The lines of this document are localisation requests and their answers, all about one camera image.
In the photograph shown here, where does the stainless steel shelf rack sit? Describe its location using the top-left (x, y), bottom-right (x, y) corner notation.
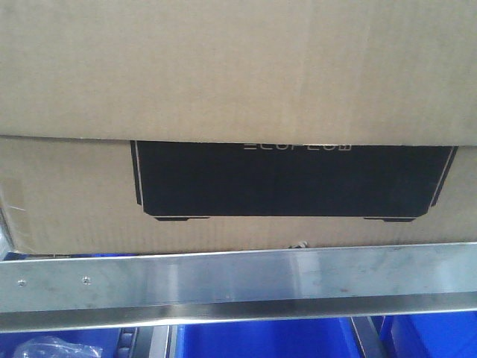
top-left (1, 242), bottom-right (476, 341)

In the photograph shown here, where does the blue bin with plastic bag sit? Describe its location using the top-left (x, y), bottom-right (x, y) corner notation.
top-left (1, 328), bottom-right (120, 357)

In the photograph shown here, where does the brown cardboard box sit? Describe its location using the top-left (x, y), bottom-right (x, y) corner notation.
top-left (1, 1), bottom-right (476, 254)

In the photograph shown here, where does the clear plastic bag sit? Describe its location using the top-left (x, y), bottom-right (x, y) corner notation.
top-left (13, 336), bottom-right (104, 358)

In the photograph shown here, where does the blue middle storage bin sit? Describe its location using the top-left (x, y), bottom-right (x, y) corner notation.
top-left (175, 318), bottom-right (361, 357)

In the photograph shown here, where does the blue storage bin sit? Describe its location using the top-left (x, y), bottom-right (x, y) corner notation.
top-left (175, 318), bottom-right (361, 357)
top-left (379, 312), bottom-right (476, 357)

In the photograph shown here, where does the blue right storage bin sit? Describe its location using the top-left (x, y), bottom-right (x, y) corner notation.
top-left (379, 312), bottom-right (476, 357)

